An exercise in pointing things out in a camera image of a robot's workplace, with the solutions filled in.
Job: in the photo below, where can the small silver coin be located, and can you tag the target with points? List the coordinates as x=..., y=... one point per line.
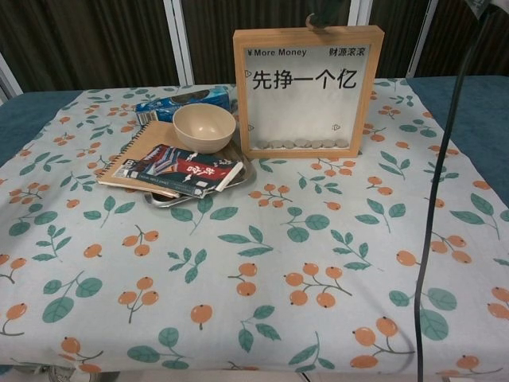
x=276, y=143
x=302, y=143
x=341, y=143
x=317, y=143
x=288, y=143
x=263, y=144
x=329, y=143
x=309, y=20

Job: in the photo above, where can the blue cookie box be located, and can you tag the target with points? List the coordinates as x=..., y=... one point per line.
x=159, y=109

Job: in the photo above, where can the dark slatted partition panel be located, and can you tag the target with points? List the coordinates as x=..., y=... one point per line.
x=91, y=40
x=445, y=36
x=210, y=40

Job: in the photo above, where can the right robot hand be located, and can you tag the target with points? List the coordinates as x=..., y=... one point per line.
x=321, y=20

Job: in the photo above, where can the metal tray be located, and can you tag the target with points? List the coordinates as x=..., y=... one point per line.
x=246, y=171

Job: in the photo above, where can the wooden coin box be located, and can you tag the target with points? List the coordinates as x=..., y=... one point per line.
x=238, y=99

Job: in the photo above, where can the beige bowl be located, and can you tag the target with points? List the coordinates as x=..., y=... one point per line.
x=203, y=127

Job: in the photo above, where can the red blue snack packet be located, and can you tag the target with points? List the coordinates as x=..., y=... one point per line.
x=187, y=171

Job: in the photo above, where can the kraft spiral notebook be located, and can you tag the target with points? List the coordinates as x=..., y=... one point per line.
x=147, y=143

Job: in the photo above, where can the floral printed tablecloth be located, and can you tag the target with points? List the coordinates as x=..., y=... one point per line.
x=199, y=258

